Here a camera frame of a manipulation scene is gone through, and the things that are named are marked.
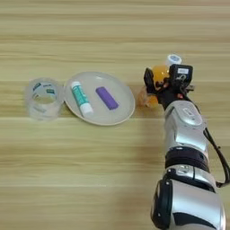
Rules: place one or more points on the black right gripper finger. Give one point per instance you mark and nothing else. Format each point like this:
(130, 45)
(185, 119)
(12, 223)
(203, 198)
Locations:
(148, 79)

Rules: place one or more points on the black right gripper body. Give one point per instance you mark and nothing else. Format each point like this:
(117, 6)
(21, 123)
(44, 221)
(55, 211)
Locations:
(169, 94)

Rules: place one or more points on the orange juice bottle white cap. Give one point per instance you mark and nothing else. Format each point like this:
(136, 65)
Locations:
(160, 73)

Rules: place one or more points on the purple rectangular block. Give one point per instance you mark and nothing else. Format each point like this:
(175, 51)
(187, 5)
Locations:
(107, 98)

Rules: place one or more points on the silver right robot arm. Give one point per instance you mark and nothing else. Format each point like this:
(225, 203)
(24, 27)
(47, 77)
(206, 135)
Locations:
(185, 155)

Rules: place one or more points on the beige round plate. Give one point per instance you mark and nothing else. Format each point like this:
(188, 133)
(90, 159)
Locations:
(119, 90)

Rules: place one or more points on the green white glue stick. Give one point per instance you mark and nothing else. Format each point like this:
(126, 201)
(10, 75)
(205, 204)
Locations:
(81, 97)

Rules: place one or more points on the clear tape roll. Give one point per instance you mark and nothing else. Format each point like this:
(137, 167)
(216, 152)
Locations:
(30, 104)

